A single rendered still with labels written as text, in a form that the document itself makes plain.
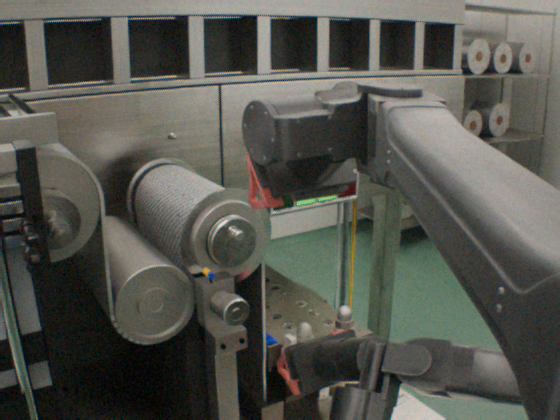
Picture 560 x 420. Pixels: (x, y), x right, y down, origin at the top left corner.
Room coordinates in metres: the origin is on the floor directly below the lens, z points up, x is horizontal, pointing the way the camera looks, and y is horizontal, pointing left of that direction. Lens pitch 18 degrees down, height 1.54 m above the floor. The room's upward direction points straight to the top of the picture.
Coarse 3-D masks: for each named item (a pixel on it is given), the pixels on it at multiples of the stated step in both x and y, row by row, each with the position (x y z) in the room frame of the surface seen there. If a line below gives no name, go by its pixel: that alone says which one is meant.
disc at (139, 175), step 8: (160, 160) 0.96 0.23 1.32; (168, 160) 0.97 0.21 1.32; (176, 160) 0.98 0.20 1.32; (144, 168) 0.95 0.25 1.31; (152, 168) 0.96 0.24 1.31; (192, 168) 1.00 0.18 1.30; (136, 176) 0.94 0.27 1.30; (144, 176) 0.95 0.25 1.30; (136, 184) 0.94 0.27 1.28; (128, 192) 0.93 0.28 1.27; (128, 200) 0.93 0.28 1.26; (128, 208) 0.93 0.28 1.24; (136, 216) 0.94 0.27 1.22; (136, 224) 0.93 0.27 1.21
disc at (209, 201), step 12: (216, 192) 0.75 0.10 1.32; (228, 192) 0.76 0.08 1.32; (240, 192) 0.77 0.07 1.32; (204, 204) 0.74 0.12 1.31; (192, 216) 0.73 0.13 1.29; (264, 216) 0.79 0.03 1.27; (192, 228) 0.73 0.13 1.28; (264, 240) 0.79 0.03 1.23; (192, 252) 0.73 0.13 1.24; (264, 252) 0.79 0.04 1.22; (192, 264) 0.72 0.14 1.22; (252, 264) 0.78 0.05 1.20; (240, 276) 0.77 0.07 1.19
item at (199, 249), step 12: (216, 204) 0.75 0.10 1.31; (228, 204) 0.75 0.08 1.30; (240, 204) 0.76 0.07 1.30; (204, 216) 0.73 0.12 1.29; (216, 216) 0.74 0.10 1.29; (252, 216) 0.77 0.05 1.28; (204, 228) 0.73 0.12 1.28; (264, 228) 0.78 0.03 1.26; (192, 240) 0.72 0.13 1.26; (204, 240) 0.73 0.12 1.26; (204, 252) 0.73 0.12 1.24; (204, 264) 0.73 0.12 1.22; (216, 264) 0.74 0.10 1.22
